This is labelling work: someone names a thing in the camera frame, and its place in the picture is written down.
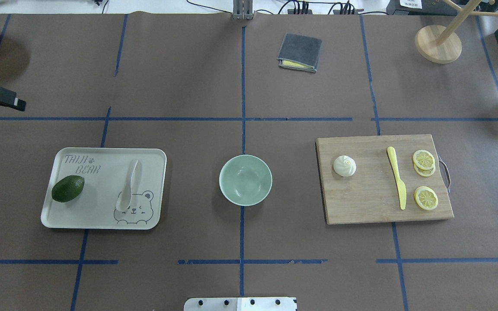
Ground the green ceramic bowl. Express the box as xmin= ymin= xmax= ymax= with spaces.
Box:
xmin=219 ymin=154 xmax=273 ymax=206

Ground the white plastic spoon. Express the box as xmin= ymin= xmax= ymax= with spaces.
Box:
xmin=116 ymin=159 xmax=140 ymax=212

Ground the white bear tray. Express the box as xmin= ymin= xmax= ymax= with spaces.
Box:
xmin=40 ymin=147 xmax=167 ymax=230

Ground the wooden cutting board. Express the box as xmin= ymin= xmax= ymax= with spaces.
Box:
xmin=316 ymin=134 xmax=454 ymax=225

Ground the lemon slice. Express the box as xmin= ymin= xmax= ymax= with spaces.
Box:
xmin=412 ymin=149 xmax=436 ymax=177
xmin=414 ymin=186 xmax=439 ymax=211

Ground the lemon slice left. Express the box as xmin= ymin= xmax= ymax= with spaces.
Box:
xmin=412 ymin=149 xmax=436 ymax=177

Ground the green avocado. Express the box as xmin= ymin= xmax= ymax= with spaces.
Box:
xmin=51 ymin=175 xmax=85 ymax=203

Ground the lemon slice right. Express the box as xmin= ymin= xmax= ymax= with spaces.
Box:
xmin=414 ymin=186 xmax=439 ymax=211

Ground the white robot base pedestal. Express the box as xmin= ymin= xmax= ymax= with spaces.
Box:
xmin=183 ymin=297 xmax=298 ymax=311

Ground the yellow plastic knife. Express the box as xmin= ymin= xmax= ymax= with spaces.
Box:
xmin=386 ymin=146 xmax=407 ymax=210

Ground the grey yellow sponge cloth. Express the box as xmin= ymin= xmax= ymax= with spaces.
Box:
xmin=277 ymin=33 xmax=322 ymax=73

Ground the wooden mug tree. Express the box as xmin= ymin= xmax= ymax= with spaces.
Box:
xmin=415 ymin=0 xmax=498 ymax=64

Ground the aluminium frame post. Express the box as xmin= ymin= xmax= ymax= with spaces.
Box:
xmin=232 ymin=0 xmax=254 ymax=20

